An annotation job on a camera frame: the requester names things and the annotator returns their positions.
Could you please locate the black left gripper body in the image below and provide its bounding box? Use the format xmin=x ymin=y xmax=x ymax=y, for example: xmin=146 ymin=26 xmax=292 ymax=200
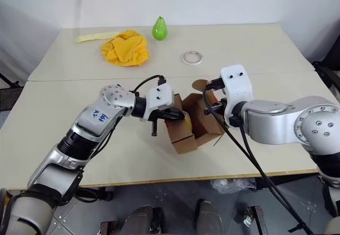
xmin=148 ymin=108 xmax=171 ymax=137

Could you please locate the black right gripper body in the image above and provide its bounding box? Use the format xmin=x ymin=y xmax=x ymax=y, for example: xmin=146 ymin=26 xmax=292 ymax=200
xmin=211 ymin=97 xmax=228 ymax=117

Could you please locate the brown cardboard box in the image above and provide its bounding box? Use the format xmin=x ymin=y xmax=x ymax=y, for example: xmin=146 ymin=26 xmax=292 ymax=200
xmin=164 ymin=79 xmax=227 ymax=155

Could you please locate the yellow item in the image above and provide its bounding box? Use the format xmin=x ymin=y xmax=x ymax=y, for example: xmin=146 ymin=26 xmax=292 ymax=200
xmin=185 ymin=112 xmax=193 ymax=133

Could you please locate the white tape roll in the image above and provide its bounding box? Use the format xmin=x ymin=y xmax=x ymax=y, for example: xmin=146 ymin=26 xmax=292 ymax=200
xmin=182 ymin=49 xmax=205 ymax=66

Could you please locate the clear plastic bag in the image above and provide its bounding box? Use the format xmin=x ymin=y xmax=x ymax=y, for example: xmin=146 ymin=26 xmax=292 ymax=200
xmin=210 ymin=178 xmax=257 ymax=194

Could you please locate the crumpled yellow cloth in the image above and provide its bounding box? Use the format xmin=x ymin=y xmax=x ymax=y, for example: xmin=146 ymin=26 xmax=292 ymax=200
xmin=99 ymin=29 xmax=150 ymax=67

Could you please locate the green pear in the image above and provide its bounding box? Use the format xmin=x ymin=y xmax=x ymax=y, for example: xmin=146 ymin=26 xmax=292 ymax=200
xmin=151 ymin=15 xmax=169 ymax=41

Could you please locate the black table foot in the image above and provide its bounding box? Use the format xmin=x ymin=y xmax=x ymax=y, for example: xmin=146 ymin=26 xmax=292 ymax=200
xmin=76 ymin=187 xmax=113 ymax=202

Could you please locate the dark rounded shape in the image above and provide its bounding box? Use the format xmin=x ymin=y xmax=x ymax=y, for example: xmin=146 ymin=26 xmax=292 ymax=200
xmin=124 ymin=205 xmax=164 ymax=235
xmin=195 ymin=198 xmax=224 ymax=235

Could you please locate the pale yellow banana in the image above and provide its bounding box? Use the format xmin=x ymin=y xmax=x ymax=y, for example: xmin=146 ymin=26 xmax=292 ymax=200
xmin=74 ymin=31 xmax=120 ymax=44

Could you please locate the black chair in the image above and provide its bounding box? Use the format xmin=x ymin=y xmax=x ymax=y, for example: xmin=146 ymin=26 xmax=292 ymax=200
xmin=311 ymin=60 xmax=340 ymax=93

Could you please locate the black metal stand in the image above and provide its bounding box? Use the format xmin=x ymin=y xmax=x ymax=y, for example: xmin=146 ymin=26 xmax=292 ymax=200
xmin=0 ymin=72 xmax=22 ymax=88

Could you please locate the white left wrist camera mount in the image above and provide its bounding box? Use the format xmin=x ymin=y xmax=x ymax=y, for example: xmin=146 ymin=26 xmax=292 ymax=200
xmin=141 ymin=84 xmax=175 ymax=122

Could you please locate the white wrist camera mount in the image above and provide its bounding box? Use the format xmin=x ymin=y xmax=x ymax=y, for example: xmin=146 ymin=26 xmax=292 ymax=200
xmin=220 ymin=64 xmax=255 ymax=130
xmin=141 ymin=84 xmax=175 ymax=122

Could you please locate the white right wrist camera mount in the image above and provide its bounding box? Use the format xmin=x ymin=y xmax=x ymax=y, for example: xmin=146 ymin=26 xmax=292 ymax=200
xmin=220 ymin=64 xmax=255 ymax=130

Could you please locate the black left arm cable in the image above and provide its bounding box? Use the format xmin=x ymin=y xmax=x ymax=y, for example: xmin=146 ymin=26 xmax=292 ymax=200
xmin=132 ymin=74 xmax=167 ymax=93

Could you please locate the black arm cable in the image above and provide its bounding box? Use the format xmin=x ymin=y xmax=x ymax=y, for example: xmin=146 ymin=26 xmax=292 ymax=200
xmin=132 ymin=74 xmax=167 ymax=93
xmin=202 ymin=77 xmax=315 ymax=235

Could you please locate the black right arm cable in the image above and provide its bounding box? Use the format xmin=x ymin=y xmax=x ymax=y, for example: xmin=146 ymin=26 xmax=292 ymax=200
xmin=202 ymin=77 xmax=315 ymax=235

